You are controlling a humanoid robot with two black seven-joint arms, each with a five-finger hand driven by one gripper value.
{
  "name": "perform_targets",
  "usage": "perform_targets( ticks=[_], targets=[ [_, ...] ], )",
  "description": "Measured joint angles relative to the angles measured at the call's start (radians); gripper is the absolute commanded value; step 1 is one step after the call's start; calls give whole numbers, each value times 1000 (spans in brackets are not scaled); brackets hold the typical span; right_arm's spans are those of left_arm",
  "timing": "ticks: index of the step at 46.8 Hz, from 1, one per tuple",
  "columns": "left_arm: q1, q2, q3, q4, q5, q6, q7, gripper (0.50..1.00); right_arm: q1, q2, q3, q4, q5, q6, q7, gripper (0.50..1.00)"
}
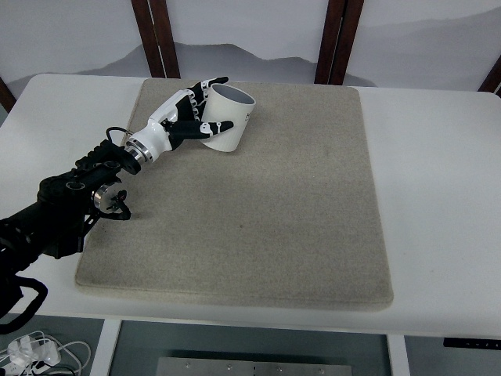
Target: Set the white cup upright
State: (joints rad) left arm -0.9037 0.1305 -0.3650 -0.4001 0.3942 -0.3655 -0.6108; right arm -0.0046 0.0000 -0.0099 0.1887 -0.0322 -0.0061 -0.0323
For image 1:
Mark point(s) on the grey metal plate with screws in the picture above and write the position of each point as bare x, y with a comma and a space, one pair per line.
254, 368

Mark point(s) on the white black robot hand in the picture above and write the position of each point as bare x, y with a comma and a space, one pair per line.
156, 135

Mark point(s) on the white table leg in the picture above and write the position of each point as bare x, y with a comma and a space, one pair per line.
398, 356
107, 348

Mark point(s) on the grey beige fabric mat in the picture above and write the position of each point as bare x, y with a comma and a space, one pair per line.
254, 227

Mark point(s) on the dark wooden screen post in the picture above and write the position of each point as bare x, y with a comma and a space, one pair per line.
346, 39
326, 47
492, 78
167, 39
6, 96
146, 39

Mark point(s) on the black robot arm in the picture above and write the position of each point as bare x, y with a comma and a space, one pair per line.
58, 211

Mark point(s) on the white ribbed cup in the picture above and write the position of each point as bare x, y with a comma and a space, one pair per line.
229, 113

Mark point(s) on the black table control panel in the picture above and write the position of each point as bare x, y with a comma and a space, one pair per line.
471, 342

